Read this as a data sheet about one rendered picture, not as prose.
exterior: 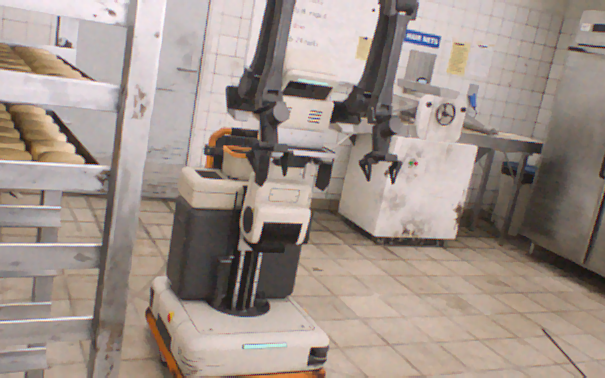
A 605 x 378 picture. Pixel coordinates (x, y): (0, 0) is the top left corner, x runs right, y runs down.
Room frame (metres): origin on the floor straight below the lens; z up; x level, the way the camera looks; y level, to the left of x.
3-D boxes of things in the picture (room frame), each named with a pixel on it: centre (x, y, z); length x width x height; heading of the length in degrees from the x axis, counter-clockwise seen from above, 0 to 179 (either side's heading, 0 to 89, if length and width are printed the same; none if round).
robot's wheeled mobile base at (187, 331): (2.58, 0.17, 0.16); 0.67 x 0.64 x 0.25; 28
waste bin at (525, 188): (6.11, -2.15, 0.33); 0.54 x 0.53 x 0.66; 28
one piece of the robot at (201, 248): (2.66, 0.21, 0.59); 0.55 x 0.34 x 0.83; 118
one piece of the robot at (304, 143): (2.33, 0.04, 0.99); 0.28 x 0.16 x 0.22; 118
